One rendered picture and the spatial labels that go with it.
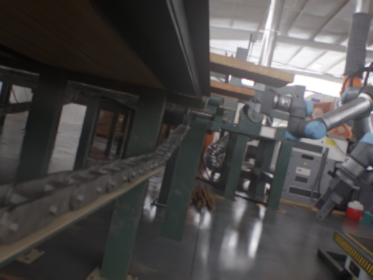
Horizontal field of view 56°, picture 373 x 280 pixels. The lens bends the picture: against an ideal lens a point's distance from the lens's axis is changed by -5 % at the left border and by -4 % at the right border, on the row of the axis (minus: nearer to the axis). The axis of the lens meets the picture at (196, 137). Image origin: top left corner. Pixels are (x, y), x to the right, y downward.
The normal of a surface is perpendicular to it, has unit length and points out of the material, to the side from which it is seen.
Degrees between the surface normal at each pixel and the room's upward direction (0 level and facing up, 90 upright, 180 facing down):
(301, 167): 90
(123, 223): 90
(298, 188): 90
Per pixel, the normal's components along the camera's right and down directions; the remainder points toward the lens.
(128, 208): -0.04, -0.01
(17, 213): 0.97, 0.22
